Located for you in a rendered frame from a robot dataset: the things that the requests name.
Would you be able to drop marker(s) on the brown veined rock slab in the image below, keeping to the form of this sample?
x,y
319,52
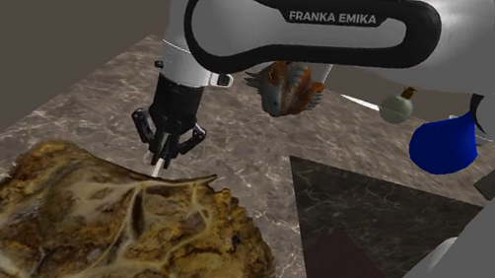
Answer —
x,y
107,235

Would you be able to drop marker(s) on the blue vase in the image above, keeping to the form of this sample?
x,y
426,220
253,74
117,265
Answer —
x,y
443,146

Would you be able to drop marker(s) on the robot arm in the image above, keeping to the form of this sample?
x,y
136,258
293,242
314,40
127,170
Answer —
x,y
492,51

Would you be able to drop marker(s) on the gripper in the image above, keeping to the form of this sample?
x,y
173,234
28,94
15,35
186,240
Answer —
x,y
177,99

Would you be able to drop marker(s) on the thin white stick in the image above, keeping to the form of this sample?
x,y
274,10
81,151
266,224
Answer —
x,y
156,171

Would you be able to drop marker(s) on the round pale green corked bottle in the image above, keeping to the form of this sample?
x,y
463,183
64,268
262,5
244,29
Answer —
x,y
396,109

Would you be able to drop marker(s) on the orange grey feathered creature figure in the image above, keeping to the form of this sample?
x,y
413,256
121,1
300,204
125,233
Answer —
x,y
289,92

